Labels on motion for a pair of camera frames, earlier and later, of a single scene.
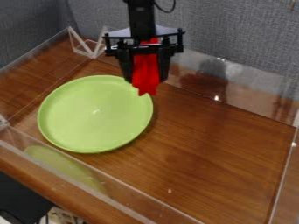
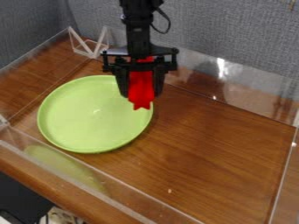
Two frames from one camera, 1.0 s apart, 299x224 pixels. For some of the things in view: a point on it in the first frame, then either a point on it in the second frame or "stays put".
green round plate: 93,114 stays put
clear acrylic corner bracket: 84,47 stays put
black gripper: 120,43 → 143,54
